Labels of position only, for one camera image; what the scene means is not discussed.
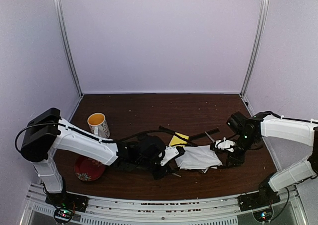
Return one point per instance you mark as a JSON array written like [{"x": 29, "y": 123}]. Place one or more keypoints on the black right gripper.
[{"x": 237, "y": 160}]

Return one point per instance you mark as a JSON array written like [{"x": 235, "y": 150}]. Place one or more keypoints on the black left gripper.
[{"x": 160, "y": 175}]

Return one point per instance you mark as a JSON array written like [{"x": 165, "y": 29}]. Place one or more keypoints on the white drawstring pouch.
[{"x": 198, "y": 158}]

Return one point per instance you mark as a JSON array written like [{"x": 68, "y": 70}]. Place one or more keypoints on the black handled scissors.
[{"x": 175, "y": 171}]

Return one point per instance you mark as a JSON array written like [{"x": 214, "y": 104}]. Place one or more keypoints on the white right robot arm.
[{"x": 269, "y": 124}]

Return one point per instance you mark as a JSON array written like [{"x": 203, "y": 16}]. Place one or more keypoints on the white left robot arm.
[{"x": 50, "y": 131}]

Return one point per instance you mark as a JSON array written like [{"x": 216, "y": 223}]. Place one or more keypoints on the black comb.
[{"x": 169, "y": 131}]

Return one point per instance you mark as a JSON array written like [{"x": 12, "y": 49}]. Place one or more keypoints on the yellow sponge block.
[{"x": 179, "y": 140}]

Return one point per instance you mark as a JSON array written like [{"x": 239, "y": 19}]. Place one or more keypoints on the floral mug yellow inside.
[{"x": 98, "y": 125}]

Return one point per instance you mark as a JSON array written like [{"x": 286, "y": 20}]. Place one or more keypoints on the red floral plate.
[{"x": 87, "y": 169}]

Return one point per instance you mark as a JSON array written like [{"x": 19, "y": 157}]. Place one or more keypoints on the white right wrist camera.
[{"x": 223, "y": 145}]

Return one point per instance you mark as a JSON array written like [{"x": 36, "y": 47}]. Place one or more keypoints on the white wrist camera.
[
  {"x": 223, "y": 145},
  {"x": 170, "y": 153}
]

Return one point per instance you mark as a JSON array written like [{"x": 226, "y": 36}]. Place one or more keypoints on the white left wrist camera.
[{"x": 170, "y": 153}]

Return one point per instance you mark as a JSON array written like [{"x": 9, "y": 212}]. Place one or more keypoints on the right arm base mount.
[{"x": 257, "y": 200}]

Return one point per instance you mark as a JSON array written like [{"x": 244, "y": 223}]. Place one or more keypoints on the aluminium front rail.
[{"x": 214, "y": 211}]

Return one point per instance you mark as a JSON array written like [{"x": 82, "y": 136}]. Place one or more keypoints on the right aluminium frame post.
[{"x": 264, "y": 6}]

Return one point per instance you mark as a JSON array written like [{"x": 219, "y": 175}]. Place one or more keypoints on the aluminium frame post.
[
  {"x": 66, "y": 46},
  {"x": 264, "y": 6}
]

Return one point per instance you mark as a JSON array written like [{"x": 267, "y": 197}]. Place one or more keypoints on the left aluminium frame post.
[{"x": 66, "y": 46}]

